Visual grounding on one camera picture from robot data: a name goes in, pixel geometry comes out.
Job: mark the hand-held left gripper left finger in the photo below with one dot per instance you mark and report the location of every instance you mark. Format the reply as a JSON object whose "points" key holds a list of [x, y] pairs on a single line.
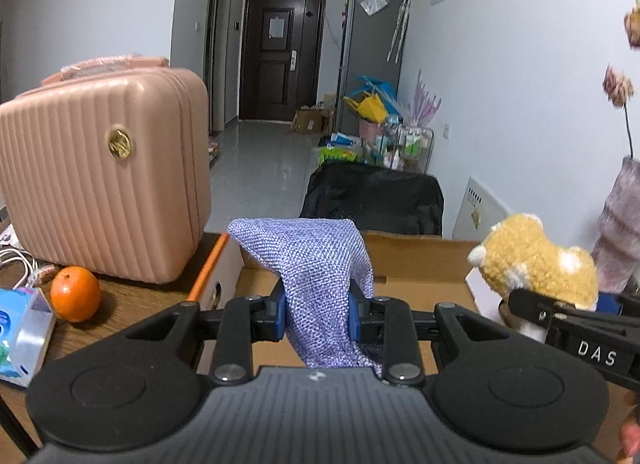
{"points": [[277, 318]]}

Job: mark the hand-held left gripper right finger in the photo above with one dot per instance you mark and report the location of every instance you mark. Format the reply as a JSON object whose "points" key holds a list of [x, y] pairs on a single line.
{"points": [[356, 318]]}

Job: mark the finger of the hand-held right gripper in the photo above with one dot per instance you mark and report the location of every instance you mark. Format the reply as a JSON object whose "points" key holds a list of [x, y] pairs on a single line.
{"points": [[612, 303], [535, 309]]}

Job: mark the yellow plush dog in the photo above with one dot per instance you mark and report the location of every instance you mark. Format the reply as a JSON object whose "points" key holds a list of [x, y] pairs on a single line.
{"points": [[535, 254]]}

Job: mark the purple knitted cloth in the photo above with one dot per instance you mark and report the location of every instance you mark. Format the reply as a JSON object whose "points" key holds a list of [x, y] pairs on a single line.
{"points": [[315, 264]]}

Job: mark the orange-edged cardboard box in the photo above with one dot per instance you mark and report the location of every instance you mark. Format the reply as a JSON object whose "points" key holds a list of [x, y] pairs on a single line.
{"points": [[415, 264]]}

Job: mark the person's right hand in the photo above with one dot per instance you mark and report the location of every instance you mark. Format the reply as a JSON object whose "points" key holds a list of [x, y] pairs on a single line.
{"points": [[631, 444]]}

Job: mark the pink textured vase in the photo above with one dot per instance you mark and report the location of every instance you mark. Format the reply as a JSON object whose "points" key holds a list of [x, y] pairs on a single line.
{"points": [[620, 224]]}

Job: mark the black fabric chair back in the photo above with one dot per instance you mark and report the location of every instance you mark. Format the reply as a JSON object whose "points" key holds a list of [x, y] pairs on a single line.
{"points": [[372, 199]]}

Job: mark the green packet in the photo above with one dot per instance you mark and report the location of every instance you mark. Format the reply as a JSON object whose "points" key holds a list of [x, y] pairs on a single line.
{"points": [[337, 154]]}

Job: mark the pink bucket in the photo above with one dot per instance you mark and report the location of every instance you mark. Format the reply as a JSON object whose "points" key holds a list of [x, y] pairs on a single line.
{"points": [[370, 133]]}

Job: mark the brown cardboard floor box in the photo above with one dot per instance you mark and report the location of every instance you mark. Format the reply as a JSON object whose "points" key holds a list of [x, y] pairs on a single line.
{"points": [[310, 121]]}

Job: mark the orange fruit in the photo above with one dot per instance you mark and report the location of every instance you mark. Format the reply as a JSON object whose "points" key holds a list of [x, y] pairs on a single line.
{"points": [[76, 294]]}

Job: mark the yellow bag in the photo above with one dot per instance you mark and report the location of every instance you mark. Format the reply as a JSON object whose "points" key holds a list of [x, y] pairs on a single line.
{"points": [[370, 109]]}

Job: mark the purple feather wings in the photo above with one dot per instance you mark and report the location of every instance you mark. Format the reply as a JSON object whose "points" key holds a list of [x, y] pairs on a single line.
{"points": [[425, 104]]}

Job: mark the pink ribbed suitcase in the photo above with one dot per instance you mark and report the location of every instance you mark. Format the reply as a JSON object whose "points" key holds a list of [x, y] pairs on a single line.
{"points": [[75, 184]]}

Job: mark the dark brown entrance door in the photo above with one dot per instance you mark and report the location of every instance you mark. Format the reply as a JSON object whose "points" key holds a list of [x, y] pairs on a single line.
{"points": [[280, 74]]}

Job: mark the blue tissue pack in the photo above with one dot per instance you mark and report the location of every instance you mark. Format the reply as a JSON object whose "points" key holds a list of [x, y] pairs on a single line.
{"points": [[20, 334]]}

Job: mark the grey refrigerator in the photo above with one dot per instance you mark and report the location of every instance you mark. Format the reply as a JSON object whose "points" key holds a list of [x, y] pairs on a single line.
{"points": [[370, 54]]}

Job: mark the white paper notice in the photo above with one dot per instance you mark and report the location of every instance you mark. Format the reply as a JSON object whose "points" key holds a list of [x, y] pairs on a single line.
{"points": [[276, 26]]}

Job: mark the white folded umbrella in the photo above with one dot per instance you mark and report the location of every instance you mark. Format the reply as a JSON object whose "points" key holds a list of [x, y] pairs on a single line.
{"points": [[400, 24]]}

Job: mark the clear plastic bag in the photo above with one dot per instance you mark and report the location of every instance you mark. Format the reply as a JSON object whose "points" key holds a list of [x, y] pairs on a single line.
{"points": [[374, 2]]}

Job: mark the white low wall panel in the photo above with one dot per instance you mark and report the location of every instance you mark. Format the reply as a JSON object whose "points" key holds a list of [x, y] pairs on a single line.
{"points": [[477, 214]]}

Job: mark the white wall socket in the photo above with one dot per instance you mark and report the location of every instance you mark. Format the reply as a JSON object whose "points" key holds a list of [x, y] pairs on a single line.
{"points": [[447, 130]]}

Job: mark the blue folded frame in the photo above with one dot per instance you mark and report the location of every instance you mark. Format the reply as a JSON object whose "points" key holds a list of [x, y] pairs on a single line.
{"points": [[377, 86]]}

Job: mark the side doorway frame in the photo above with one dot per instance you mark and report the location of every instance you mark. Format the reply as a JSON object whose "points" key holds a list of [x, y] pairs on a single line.
{"points": [[217, 44]]}

